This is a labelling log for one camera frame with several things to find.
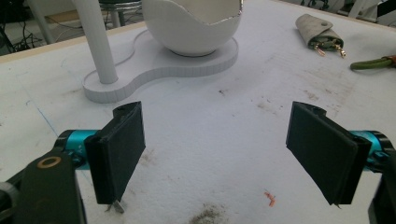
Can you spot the white table leg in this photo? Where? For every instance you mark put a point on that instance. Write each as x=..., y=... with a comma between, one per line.
x=40, y=20

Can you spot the white stand with egg-shaped bowl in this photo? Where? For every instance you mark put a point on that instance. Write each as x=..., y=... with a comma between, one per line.
x=174, y=40

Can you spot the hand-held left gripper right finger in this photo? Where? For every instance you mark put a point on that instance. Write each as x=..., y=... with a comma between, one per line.
x=323, y=155

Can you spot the metal stool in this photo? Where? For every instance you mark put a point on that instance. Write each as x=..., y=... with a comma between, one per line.
x=120, y=9

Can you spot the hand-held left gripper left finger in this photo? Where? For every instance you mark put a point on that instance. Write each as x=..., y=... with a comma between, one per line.
x=115, y=155

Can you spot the grey felt key pouch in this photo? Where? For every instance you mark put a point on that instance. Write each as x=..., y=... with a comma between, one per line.
x=317, y=31

